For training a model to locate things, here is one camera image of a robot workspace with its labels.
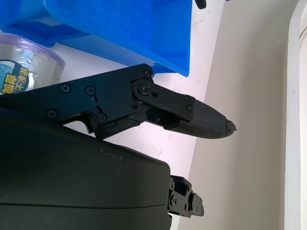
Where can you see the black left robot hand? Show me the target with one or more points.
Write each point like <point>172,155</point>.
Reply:
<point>201,3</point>

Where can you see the blue plastic tray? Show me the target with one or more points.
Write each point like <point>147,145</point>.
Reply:
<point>120,24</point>

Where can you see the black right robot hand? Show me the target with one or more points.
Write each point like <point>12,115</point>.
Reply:
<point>60,172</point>

